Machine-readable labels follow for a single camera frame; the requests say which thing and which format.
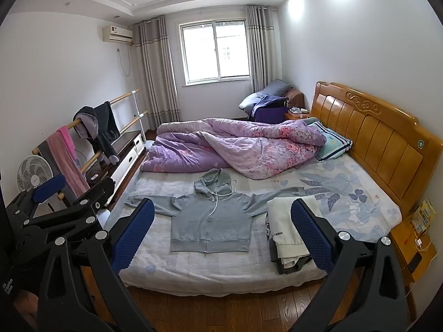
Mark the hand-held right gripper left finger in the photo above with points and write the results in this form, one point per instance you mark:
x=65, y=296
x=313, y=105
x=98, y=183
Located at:
x=133, y=235

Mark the dark hooded jacket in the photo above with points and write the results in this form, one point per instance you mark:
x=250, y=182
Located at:
x=103, y=128

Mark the wooden headboard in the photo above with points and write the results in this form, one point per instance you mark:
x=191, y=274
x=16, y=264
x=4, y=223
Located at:
x=380, y=138

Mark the window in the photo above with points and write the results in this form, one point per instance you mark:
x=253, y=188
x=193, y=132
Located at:
x=214, y=52

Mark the yellow packet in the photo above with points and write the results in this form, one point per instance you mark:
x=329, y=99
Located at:
x=424, y=216

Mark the black phone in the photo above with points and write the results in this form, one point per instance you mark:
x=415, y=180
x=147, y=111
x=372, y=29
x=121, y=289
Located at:
x=414, y=262

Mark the wooden bar rack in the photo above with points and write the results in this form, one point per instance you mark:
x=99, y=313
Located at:
x=128, y=94

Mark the dark purple blanket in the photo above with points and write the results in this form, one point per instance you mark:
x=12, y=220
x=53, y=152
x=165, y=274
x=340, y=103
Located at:
x=266, y=112

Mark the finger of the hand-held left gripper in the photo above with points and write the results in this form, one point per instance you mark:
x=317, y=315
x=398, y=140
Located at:
x=93, y=197
x=48, y=186

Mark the pink towel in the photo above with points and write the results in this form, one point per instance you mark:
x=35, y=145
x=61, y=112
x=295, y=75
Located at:
x=69, y=159

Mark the white standing fan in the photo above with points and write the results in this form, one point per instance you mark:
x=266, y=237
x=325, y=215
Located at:
x=34, y=174

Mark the dark folded garment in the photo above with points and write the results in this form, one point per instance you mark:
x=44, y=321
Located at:
x=294, y=266

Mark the white air conditioner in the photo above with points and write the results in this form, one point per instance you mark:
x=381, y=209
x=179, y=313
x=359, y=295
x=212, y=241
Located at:
x=117, y=34

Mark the grey zip hoodie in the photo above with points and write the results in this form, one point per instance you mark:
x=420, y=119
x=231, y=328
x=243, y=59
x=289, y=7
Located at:
x=207, y=221

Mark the purple floral quilt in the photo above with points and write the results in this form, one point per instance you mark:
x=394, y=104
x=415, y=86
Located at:
x=242, y=145

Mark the grey striped curtain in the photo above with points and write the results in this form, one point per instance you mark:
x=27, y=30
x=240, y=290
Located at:
x=155, y=76
x=259, y=48

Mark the brown chair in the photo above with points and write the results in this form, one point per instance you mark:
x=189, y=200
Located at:
x=297, y=98

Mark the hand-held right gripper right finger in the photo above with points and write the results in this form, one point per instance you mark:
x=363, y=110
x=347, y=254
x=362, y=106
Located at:
x=311, y=235

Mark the mattress with floral sheet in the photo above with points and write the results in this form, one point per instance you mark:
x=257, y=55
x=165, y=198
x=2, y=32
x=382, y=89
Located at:
x=346, y=193

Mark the blue striped pillow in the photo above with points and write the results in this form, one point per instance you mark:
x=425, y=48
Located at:
x=334, y=141

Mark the white low cabinet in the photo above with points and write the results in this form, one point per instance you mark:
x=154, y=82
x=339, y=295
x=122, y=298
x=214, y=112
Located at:
x=128, y=159

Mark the stack of folded clothes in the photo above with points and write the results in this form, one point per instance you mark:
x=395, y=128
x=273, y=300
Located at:
x=280, y=228

